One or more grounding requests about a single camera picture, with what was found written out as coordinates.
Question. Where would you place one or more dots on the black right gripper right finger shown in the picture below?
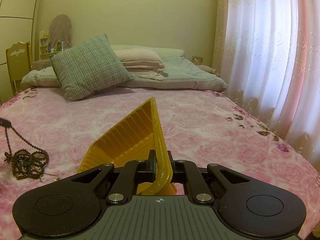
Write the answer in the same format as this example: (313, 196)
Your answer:
(178, 168)

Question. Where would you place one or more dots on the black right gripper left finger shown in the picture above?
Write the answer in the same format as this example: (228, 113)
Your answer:
(151, 165)

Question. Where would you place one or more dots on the yellow plastic tray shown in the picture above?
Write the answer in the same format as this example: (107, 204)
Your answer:
(132, 139)

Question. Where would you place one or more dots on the grey green folded quilt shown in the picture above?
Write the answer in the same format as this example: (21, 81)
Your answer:
(178, 73)

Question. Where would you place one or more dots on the folded pink towels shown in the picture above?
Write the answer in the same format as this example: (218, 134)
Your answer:
(142, 62)

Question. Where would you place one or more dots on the small wicker basket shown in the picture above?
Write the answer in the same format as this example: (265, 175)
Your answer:
(197, 60)

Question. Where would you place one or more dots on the pink floral bedspread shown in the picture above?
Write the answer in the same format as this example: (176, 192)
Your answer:
(201, 126)

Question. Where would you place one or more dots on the green checkered cushion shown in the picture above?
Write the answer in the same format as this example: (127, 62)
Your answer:
(87, 68)

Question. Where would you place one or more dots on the white pink sheer curtain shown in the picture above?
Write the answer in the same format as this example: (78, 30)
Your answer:
(267, 52)

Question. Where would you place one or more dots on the dresser shelf with bottles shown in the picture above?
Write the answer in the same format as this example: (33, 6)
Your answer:
(49, 44)

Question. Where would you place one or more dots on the cloth covered mirror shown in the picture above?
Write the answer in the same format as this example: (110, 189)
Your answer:
(60, 29)

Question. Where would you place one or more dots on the wooden chair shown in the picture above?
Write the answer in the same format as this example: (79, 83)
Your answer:
(18, 63)

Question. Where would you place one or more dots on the white wardrobe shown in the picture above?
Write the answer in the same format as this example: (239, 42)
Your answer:
(17, 18)

